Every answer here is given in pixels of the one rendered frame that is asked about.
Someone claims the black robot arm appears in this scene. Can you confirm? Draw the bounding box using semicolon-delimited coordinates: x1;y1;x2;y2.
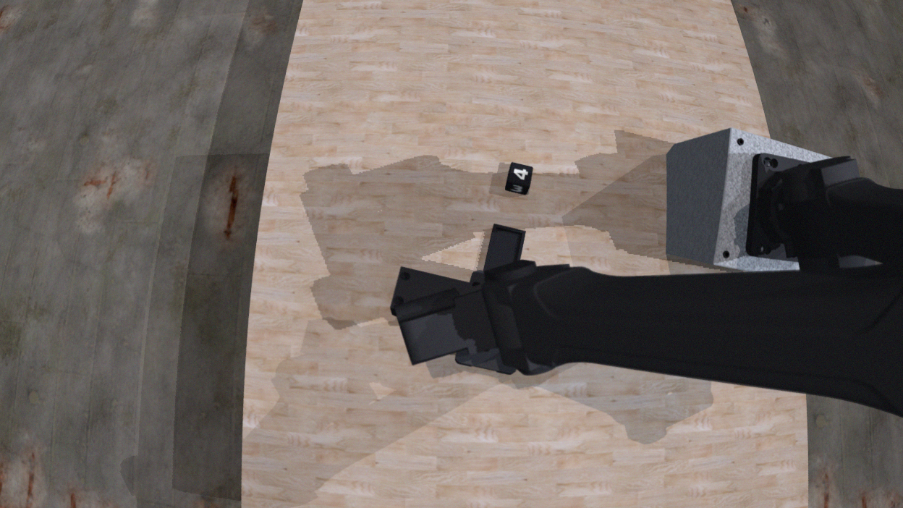
390;153;903;418

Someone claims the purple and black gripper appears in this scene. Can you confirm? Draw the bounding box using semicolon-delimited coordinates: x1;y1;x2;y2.
455;347;517;375

